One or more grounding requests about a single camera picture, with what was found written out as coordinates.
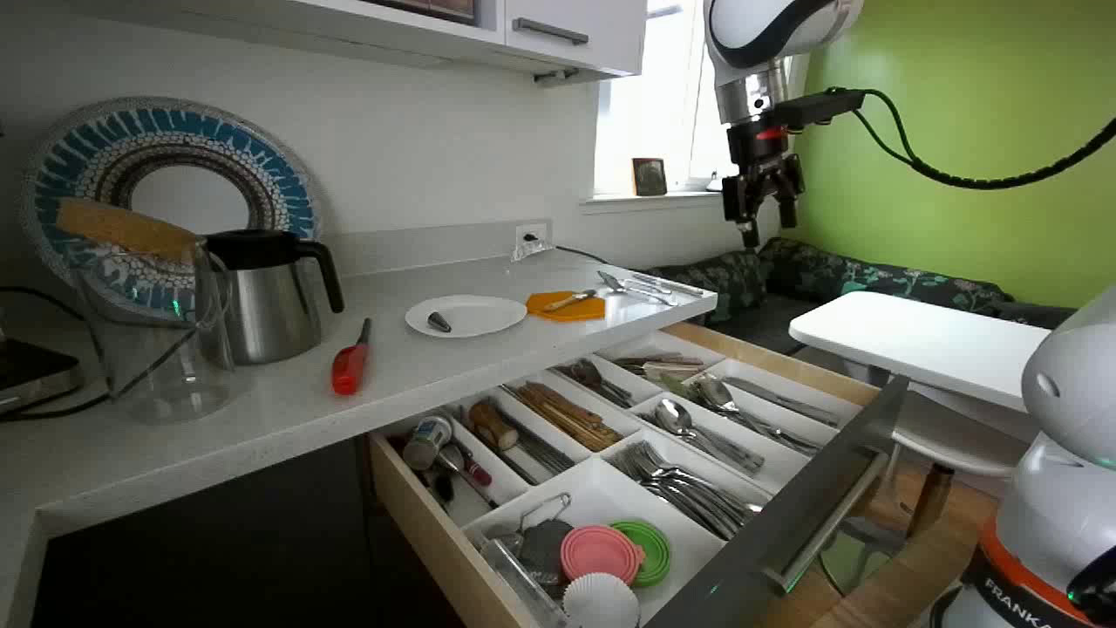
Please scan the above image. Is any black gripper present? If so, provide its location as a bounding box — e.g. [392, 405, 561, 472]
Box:
[720, 116, 809, 254]

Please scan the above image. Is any flat-handled steel spoon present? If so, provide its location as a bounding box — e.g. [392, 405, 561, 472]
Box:
[537, 282, 604, 318]

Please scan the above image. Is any wooden drawer grey front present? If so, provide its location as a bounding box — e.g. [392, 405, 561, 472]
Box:
[364, 321, 916, 628]

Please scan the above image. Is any dark berry-patterned cushion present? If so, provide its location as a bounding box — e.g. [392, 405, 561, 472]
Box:
[653, 235, 1079, 361]

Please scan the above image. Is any bright window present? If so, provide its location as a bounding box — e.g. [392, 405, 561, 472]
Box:
[589, 0, 747, 202]

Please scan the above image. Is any large steel serving spoon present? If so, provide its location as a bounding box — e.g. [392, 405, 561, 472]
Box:
[689, 373, 818, 458]

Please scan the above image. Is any steel butter knife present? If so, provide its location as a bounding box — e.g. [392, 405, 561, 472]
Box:
[723, 369, 849, 434]

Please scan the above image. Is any white table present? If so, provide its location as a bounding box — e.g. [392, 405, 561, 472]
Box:
[783, 287, 1055, 481]

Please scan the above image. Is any orange silicone trivet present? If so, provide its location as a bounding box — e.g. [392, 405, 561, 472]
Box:
[523, 287, 611, 328]

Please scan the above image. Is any steel tablespoon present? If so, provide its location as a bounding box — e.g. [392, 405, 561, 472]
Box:
[644, 395, 768, 480]

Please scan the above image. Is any steel teaspoon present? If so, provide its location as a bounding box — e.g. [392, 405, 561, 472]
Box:
[561, 355, 639, 413]

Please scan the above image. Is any steel fork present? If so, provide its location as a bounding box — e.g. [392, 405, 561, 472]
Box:
[620, 438, 765, 518]
[643, 465, 757, 540]

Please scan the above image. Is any brown wooden spatula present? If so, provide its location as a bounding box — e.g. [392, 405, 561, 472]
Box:
[509, 376, 627, 458]

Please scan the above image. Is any white oval plate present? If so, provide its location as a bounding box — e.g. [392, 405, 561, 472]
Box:
[402, 289, 530, 342]

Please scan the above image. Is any dark long utensil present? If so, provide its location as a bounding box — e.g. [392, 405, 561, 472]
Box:
[494, 405, 580, 480]

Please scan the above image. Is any white cutlery tray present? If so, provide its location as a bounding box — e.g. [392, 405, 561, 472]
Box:
[388, 328, 881, 628]

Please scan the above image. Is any green round lid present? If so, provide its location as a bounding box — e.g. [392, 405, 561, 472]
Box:
[606, 518, 675, 595]

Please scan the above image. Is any pink round lid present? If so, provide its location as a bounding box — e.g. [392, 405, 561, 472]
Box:
[559, 522, 650, 589]

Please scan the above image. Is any red-tipped utensil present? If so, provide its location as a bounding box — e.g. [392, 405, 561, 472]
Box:
[444, 442, 494, 491]

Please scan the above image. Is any dark grey round lid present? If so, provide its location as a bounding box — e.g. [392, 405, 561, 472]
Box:
[514, 518, 575, 576]

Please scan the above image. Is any round steel strainer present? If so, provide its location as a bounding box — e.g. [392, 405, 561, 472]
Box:
[402, 413, 456, 475]

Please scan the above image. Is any white round lid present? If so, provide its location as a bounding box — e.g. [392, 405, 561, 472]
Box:
[559, 568, 644, 628]

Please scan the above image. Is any clear glass jar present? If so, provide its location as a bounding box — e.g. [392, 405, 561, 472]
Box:
[81, 237, 236, 427]

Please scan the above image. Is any blue patterned decorative plate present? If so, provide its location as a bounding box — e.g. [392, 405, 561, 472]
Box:
[20, 95, 327, 328]

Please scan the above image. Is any black flat device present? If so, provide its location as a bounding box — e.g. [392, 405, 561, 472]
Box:
[0, 332, 86, 419]

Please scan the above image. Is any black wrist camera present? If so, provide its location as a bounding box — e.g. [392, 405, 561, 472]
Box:
[760, 88, 873, 132]

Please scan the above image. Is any small dark picture frame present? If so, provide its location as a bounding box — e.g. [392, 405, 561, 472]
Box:
[627, 154, 674, 198]

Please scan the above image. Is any white-handled kitchen knife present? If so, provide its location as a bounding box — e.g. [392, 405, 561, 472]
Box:
[596, 262, 689, 310]

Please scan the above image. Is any cream-handled steak knife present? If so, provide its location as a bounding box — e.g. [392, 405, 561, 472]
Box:
[614, 351, 723, 395]

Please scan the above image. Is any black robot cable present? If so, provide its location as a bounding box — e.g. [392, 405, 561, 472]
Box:
[852, 83, 1116, 191]

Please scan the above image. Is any grey cabinet handle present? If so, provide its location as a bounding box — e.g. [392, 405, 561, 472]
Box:
[509, 13, 592, 53]

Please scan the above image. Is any steel drawer handle bar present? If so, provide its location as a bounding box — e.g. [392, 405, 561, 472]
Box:
[760, 442, 897, 601]

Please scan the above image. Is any wooden-handled tool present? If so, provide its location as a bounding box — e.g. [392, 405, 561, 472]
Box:
[465, 395, 528, 460]

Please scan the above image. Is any metal wire loop tool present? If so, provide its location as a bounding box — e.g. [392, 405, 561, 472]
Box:
[509, 489, 580, 539]

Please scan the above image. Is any red-handled small tool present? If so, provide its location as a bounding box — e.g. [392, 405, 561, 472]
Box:
[327, 316, 375, 401]

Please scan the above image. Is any white wall cabinet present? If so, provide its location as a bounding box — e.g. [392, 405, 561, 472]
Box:
[62, 0, 653, 83]

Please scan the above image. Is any steel carafe black handle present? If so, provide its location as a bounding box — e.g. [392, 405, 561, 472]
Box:
[191, 227, 348, 369]

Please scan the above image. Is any thin black cord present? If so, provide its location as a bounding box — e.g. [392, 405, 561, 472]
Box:
[0, 282, 203, 427]

